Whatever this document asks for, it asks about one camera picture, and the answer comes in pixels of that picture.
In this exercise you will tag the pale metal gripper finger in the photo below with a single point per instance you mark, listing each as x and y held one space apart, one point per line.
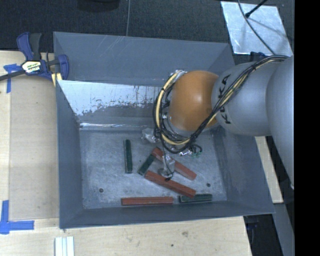
171 167
165 165

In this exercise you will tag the red-brown flat block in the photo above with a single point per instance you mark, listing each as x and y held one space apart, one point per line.
147 201
185 171
172 185

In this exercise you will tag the dark green flat block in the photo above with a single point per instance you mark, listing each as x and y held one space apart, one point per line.
147 164
196 198
128 157

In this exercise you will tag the grey metal bin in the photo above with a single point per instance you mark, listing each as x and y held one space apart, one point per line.
105 175

